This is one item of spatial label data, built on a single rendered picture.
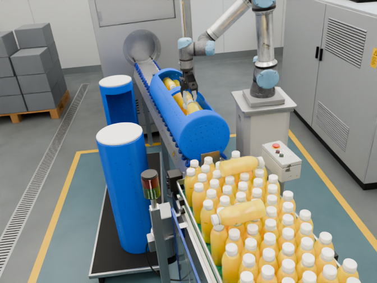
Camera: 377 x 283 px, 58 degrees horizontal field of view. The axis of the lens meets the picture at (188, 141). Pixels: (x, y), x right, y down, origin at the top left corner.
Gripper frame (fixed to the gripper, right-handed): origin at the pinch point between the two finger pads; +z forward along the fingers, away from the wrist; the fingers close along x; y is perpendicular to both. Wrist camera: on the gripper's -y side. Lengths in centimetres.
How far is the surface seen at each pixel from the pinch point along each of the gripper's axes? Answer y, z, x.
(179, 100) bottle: 15.8, 4.1, 2.3
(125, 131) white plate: 13.8, 17.5, 37.8
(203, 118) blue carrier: -23.7, -0.8, -0.3
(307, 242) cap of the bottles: -104, 11, -10
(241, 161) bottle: -59, 5, -6
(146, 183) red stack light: -71, -3, 37
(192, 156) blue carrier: -23.8, 20.8, 6.9
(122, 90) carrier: 102, 23, 32
